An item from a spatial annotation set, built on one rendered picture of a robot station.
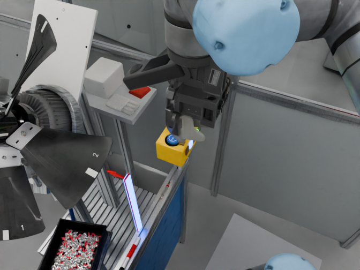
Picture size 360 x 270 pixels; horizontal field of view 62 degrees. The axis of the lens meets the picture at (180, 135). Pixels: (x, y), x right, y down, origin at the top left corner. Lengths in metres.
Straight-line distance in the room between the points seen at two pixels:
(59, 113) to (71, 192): 0.32
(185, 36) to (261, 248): 0.66
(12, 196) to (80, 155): 0.29
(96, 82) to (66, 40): 0.35
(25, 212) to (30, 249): 1.09
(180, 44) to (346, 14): 0.18
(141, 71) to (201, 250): 1.61
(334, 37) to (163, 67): 0.23
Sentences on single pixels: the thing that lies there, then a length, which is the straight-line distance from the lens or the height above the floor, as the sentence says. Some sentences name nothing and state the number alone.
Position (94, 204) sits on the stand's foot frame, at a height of 0.08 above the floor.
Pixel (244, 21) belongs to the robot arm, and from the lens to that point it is 0.24.
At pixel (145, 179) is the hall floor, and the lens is 2.21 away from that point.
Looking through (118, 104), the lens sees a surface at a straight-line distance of 1.44.
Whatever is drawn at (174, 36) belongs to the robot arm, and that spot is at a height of 1.66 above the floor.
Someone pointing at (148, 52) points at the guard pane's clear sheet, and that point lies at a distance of 1.49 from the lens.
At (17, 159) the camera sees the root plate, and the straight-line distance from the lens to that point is 1.07.
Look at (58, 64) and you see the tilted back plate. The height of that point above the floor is 1.20.
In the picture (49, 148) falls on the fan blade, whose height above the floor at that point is 1.18.
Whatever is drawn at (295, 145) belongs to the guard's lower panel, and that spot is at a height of 0.74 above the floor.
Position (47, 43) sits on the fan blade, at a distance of 0.86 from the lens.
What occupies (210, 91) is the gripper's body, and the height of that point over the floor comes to 1.57.
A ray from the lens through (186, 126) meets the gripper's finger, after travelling 0.50.
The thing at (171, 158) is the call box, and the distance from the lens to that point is 1.04.
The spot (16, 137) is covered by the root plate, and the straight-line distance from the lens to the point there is 0.99.
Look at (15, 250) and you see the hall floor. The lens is 2.21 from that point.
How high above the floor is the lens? 1.86
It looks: 50 degrees down
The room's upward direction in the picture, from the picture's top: straight up
